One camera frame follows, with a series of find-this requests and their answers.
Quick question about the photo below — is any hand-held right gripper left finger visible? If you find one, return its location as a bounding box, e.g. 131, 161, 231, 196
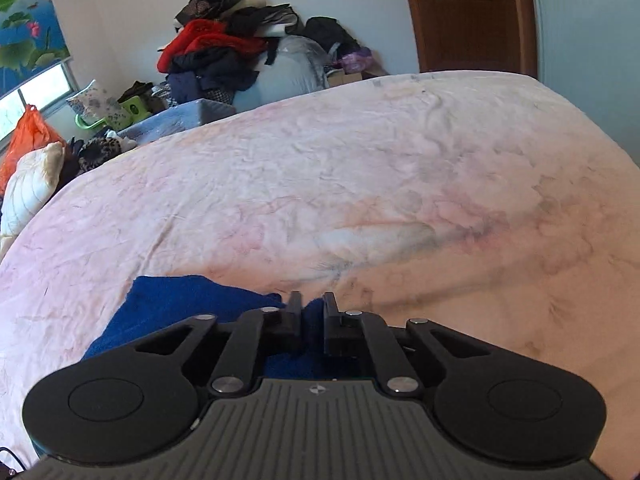
117, 291, 304, 398

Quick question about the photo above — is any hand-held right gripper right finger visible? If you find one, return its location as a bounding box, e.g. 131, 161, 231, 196
322, 291, 506, 395

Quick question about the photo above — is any blue knitted garment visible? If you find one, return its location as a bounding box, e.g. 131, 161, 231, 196
82, 274, 326, 381

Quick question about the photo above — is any pile of dark clothes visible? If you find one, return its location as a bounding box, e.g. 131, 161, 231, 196
157, 0, 301, 106

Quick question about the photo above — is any pink blanket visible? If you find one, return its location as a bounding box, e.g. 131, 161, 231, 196
0, 71, 640, 461

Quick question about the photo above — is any blue storage basket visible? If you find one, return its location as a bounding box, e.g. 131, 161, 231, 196
117, 98, 237, 146

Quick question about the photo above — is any cardboard box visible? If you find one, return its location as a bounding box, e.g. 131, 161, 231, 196
327, 70, 363, 88

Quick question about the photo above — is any grey-blue bedding bundle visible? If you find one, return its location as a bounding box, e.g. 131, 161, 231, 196
232, 35, 331, 113

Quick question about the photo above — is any animal print cloth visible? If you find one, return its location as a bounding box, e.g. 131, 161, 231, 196
77, 136, 127, 177

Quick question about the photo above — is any purple floral bag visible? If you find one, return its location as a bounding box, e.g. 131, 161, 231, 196
332, 47, 373, 75

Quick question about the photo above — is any green plastic stool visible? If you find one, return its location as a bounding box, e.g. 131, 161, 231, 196
75, 96, 153, 133

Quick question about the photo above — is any black bag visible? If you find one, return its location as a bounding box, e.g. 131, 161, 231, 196
304, 16, 361, 58

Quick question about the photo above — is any floral fabric bag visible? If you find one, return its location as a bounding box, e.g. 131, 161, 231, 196
66, 80, 132, 131

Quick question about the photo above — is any white puffer jacket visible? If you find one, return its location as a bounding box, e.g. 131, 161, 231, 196
0, 141, 66, 261

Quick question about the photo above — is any red garment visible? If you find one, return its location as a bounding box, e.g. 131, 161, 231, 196
157, 19, 268, 73

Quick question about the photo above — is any orange plastic bag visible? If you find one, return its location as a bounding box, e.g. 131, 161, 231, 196
0, 105, 66, 188

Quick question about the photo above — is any wooden door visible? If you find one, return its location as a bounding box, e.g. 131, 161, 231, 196
398, 0, 538, 78

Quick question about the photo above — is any window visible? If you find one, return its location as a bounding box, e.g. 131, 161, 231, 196
0, 57, 81, 151

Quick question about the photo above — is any lotus print roller blind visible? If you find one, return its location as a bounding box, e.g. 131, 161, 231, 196
0, 0, 72, 98

